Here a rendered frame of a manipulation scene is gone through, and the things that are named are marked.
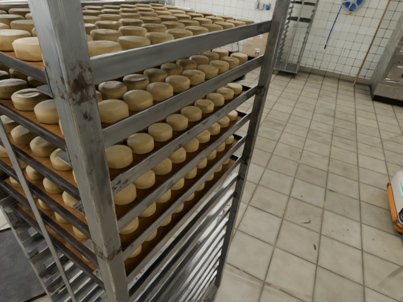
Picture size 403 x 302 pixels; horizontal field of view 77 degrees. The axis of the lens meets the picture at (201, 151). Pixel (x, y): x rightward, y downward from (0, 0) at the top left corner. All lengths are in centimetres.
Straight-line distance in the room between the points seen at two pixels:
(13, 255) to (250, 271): 155
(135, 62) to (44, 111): 15
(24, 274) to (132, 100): 170
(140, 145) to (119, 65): 19
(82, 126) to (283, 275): 180
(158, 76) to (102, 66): 24
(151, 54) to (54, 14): 16
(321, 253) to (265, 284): 53
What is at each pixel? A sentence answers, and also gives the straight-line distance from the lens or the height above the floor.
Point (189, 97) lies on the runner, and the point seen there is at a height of 141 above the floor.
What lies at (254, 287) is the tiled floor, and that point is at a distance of 186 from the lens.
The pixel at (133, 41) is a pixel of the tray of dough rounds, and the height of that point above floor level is 151.
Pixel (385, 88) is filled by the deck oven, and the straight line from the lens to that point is 548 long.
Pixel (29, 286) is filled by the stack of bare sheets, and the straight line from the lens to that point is 197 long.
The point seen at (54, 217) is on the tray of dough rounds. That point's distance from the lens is 67.
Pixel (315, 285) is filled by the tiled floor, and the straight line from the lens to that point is 201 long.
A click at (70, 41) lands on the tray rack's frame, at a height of 154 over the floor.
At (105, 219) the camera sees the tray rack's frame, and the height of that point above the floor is 131.
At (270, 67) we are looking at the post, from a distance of 79.
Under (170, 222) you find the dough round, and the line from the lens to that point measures 72.
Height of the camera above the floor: 160
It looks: 35 degrees down
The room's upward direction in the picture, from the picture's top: 6 degrees clockwise
